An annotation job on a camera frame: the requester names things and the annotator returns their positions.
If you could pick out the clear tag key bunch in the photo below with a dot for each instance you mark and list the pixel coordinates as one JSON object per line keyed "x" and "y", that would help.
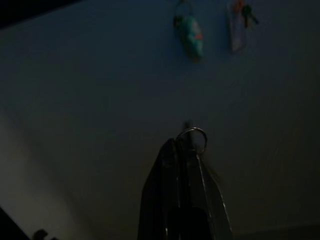
{"x": 236, "y": 32}

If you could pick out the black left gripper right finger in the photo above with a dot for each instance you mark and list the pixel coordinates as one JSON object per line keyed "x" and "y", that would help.
{"x": 212, "y": 200}

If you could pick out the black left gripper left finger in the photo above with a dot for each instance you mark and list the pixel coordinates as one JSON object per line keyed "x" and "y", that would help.
{"x": 162, "y": 190}

